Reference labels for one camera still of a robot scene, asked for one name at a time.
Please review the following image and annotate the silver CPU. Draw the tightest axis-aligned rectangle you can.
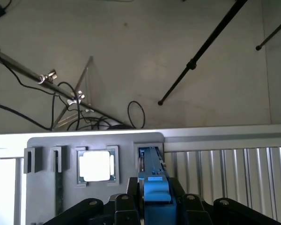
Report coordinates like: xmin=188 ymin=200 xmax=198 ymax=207
xmin=76 ymin=150 xmax=117 ymax=185

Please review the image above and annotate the green RAM stick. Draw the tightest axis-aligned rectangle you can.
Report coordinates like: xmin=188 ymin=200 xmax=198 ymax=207
xmin=54 ymin=150 xmax=64 ymax=216

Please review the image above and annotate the grey parts rack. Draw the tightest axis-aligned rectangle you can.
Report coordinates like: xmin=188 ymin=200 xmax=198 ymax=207
xmin=23 ymin=132 xmax=166 ymax=225

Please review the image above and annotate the black tripod leg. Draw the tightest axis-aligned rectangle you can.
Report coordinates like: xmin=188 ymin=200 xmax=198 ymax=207
xmin=158 ymin=0 xmax=281 ymax=106

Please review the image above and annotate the black looped cable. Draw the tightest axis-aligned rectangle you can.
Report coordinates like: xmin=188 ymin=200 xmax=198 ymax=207
xmin=127 ymin=100 xmax=146 ymax=129

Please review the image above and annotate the silver triangular frame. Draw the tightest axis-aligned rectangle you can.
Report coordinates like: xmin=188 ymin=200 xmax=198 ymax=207
xmin=52 ymin=55 xmax=103 ymax=129

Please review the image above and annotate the metal stand with cables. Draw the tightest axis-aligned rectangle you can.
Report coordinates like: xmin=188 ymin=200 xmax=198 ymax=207
xmin=0 ymin=45 xmax=132 ymax=128

